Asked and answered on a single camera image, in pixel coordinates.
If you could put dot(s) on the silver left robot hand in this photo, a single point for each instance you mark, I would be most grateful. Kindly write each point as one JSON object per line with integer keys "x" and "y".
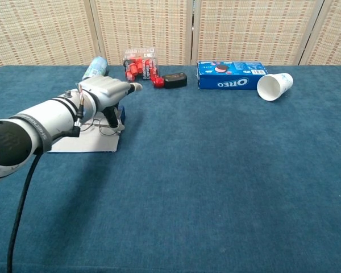
{"x": 108, "y": 88}

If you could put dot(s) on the thin wire eyeglasses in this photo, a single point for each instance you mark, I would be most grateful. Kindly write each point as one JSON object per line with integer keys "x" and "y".
{"x": 109, "y": 131}

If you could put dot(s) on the navy blue glasses case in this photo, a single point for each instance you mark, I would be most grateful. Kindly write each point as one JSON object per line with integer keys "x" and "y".
{"x": 85, "y": 143}

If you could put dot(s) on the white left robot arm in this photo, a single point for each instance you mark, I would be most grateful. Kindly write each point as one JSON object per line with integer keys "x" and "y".
{"x": 39, "y": 119}

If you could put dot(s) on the black and red small device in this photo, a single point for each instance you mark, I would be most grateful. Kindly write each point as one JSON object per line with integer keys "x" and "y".
{"x": 174, "y": 81}

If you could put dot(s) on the light blue drink can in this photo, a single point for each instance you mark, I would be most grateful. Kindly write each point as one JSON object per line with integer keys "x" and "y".
{"x": 98, "y": 66}

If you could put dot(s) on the loose red capsule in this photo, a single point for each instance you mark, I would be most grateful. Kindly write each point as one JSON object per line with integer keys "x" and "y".
{"x": 159, "y": 82}

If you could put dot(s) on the woven folding screen panel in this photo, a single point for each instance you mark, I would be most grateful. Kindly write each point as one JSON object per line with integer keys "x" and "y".
{"x": 145, "y": 25}
{"x": 39, "y": 31}
{"x": 255, "y": 28}
{"x": 335, "y": 34}

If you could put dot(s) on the blue Oreo cookie box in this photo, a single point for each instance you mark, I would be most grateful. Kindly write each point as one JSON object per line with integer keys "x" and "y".
{"x": 230, "y": 82}

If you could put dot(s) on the blue table cloth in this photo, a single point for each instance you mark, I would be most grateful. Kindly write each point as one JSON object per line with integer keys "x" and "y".
{"x": 201, "y": 170}

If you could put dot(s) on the white paper cup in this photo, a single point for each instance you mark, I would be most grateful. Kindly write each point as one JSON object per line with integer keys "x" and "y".
{"x": 268, "y": 86}

